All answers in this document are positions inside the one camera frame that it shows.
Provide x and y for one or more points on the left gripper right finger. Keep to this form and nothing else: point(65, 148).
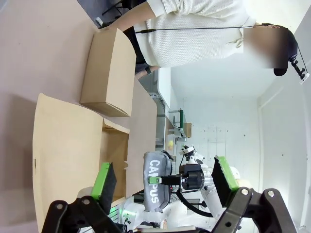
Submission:
point(223, 182)

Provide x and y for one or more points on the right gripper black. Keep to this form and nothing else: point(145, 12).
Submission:
point(193, 178)

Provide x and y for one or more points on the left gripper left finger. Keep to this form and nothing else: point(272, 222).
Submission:
point(107, 184)

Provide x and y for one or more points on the grey Campus pencil case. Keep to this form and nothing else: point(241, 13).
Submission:
point(155, 170)

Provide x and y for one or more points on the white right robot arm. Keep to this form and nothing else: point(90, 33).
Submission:
point(209, 196)

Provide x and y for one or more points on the bare person forearm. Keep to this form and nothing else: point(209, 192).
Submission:
point(136, 23)

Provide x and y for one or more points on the forearm with black watch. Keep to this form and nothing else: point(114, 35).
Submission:
point(143, 71)

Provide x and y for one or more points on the small brown background box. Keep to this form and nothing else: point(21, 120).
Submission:
point(187, 129)

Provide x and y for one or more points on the open cardboard box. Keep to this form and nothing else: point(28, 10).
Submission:
point(65, 145)

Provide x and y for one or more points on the closed cardboard box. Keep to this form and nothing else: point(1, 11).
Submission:
point(109, 72)

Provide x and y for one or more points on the yellow ball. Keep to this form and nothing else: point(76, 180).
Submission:
point(171, 144)

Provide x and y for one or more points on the person in white sweater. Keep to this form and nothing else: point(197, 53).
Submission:
point(194, 36)

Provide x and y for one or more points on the person's head with black hair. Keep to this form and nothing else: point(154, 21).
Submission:
point(292, 43)

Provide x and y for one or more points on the black head camera mount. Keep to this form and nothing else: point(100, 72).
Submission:
point(300, 71)

